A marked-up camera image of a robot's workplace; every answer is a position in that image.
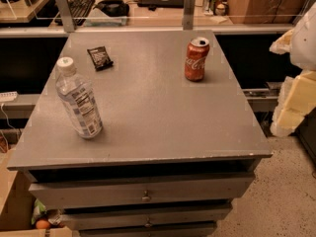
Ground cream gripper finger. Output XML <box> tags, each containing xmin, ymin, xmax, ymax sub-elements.
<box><xmin>271</xmin><ymin>71</ymin><xmax>316</xmax><ymax>137</ymax></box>
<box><xmin>269</xmin><ymin>30</ymin><xmax>293</xmax><ymax>54</ymax></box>

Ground red coke can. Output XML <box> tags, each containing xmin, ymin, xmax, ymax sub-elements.
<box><xmin>185</xmin><ymin>37</ymin><xmax>209</xmax><ymax>82</ymax></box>

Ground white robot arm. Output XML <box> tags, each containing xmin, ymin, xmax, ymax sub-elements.
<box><xmin>270</xmin><ymin>3</ymin><xmax>316</xmax><ymax>137</ymax></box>

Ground black rxbar chocolate wrapper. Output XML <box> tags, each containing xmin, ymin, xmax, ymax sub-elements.
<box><xmin>88</xmin><ymin>46</ymin><xmax>114</xmax><ymax>71</ymax></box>

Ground black laptop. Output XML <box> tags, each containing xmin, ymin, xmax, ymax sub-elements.
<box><xmin>137</xmin><ymin>0</ymin><xmax>184</xmax><ymax>8</ymax></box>

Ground middle grey drawer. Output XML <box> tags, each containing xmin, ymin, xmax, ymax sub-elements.
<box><xmin>61</xmin><ymin>201</ymin><xmax>232</xmax><ymax>230</ymax></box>

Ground grey drawer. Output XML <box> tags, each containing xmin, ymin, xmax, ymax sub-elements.
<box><xmin>80</xmin><ymin>221</ymin><xmax>217</xmax><ymax>237</ymax></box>
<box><xmin>30</xmin><ymin>173</ymin><xmax>255</xmax><ymax>209</ymax></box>
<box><xmin>61</xmin><ymin>201</ymin><xmax>232</xmax><ymax>230</ymax></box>

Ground bottom grey drawer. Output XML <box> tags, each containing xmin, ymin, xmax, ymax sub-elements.
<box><xmin>80</xmin><ymin>221</ymin><xmax>217</xmax><ymax>237</ymax></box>

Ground grey drawer cabinet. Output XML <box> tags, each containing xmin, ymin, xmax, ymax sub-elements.
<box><xmin>6</xmin><ymin>29</ymin><xmax>274</xmax><ymax>237</ymax></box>

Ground black headphones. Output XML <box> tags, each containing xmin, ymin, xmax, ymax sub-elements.
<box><xmin>96</xmin><ymin>0</ymin><xmax>129</xmax><ymax>17</ymax></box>

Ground black keyboard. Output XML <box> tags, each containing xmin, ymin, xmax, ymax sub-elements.
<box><xmin>54</xmin><ymin>0</ymin><xmax>96</xmax><ymax>26</ymax></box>

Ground clear plastic water bottle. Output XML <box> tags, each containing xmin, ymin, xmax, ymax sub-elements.
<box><xmin>55</xmin><ymin>57</ymin><xmax>103</xmax><ymax>139</ymax></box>

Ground top grey drawer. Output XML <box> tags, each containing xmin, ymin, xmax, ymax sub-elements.
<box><xmin>30</xmin><ymin>173</ymin><xmax>255</xmax><ymax>209</ymax></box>

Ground white power strip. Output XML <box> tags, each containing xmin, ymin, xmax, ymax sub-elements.
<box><xmin>0</xmin><ymin>91</ymin><xmax>18</xmax><ymax>103</ymax></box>

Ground green snack bag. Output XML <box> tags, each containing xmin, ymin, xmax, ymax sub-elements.
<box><xmin>31</xmin><ymin>199</ymin><xmax>46</xmax><ymax>224</ymax></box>

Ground orange fruit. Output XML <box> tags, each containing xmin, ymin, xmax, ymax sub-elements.
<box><xmin>36</xmin><ymin>218</ymin><xmax>51</xmax><ymax>229</ymax></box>

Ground cardboard box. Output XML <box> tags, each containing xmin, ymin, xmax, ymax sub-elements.
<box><xmin>0</xmin><ymin>149</ymin><xmax>72</xmax><ymax>237</ymax></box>

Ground metal glass-panel bracket right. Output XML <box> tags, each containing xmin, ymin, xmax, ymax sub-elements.
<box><xmin>182</xmin><ymin>0</ymin><xmax>196</xmax><ymax>30</ymax></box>

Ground metal glass-panel bracket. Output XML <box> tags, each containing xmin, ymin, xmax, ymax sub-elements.
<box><xmin>182</xmin><ymin>0</ymin><xmax>196</xmax><ymax>30</ymax></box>
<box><xmin>55</xmin><ymin>0</ymin><xmax>76</xmax><ymax>33</ymax></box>

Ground metal glass-panel bracket left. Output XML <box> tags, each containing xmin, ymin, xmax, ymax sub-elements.
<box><xmin>55</xmin><ymin>0</ymin><xmax>76</xmax><ymax>33</ymax></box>

